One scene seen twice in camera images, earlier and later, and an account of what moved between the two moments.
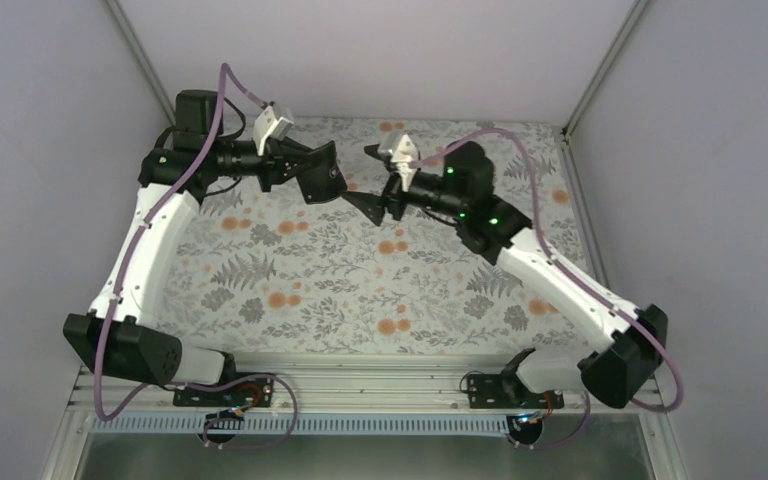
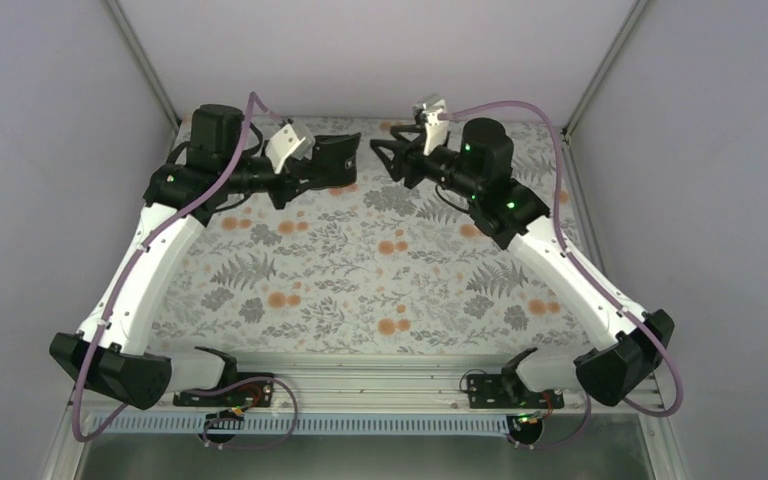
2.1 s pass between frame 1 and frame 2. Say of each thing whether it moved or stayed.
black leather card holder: moved
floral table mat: stayed
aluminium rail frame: stayed
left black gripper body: moved
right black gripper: moved
